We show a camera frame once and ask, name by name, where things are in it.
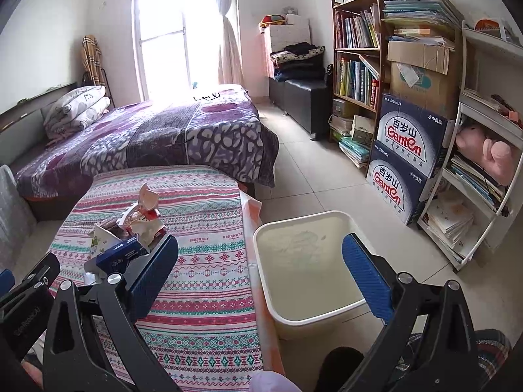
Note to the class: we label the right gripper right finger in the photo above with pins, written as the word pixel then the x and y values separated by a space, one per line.
pixel 446 358

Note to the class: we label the brown cardboard box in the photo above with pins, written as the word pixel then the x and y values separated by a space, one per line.
pixel 426 75

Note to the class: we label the stack of papers on box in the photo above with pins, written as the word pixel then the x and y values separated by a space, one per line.
pixel 431 22

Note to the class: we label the dark bed headboard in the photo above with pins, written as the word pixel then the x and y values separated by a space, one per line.
pixel 22 125

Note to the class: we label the blue cardboard food box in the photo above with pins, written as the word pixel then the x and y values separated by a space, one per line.
pixel 117 258

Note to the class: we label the purple patterned bed quilt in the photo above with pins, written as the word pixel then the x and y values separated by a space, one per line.
pixel 225 133

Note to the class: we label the pink plush toy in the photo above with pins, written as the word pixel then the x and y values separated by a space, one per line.
pixel 494 157

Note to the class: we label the pink white curtain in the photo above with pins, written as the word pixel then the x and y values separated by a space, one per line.
pixel 229 64

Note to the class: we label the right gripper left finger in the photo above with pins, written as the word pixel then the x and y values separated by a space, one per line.
pixel 74 358

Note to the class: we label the white metal shelf rack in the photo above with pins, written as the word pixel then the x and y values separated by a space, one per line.
pixel 478 193

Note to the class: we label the bright window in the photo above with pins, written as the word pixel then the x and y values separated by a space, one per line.
pixel 177 46

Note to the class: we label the hand in pink glove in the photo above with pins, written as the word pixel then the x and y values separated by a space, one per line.
pixel 268 381

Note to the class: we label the folded grey floral duvet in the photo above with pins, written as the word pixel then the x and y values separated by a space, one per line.
pixel 75 111

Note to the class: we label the white plastic trash bin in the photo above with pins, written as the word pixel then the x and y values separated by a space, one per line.
pixel 307 287

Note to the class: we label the blue ganten box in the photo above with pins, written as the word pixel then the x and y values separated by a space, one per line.
pixel 420 137
pixel 399 184

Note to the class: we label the lower blue Ganten box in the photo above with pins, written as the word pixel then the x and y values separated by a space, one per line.
pixel 399 184

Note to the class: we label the wooden bookshelf with books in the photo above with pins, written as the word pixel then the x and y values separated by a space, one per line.
pixel 359 76

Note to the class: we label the black glasses on bed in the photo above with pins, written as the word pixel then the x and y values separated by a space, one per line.
pixel 207 97

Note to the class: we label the white storage box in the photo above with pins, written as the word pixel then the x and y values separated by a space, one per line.
pixel 277 37

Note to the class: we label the red white snack wrapper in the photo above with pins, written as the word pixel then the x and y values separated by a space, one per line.
pixel 142 219

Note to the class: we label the striped patterned table cloth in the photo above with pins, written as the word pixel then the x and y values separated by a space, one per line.
pixel 202 327

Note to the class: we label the upper blue Ganten box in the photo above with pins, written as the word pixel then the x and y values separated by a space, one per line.
pixel 420 137

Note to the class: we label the grey checked cushion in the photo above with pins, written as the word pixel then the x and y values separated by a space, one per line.
pixel 17 220

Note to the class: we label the pile of folded clothes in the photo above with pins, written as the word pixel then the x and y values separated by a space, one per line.
pixel 301 61

